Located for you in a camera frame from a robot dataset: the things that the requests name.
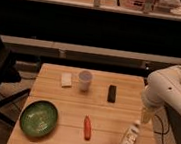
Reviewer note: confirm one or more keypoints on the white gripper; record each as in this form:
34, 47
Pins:
152, 102

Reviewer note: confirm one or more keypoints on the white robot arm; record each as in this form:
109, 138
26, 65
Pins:
164, 86

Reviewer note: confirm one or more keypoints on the black rectangular block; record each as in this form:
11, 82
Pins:
112, 94

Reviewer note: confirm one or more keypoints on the red carrot toy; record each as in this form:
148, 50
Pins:
87, 128

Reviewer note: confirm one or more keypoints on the white sponge block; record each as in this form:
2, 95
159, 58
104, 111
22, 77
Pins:
66, 79

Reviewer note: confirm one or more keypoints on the green plate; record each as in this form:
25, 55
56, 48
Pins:
38, 119

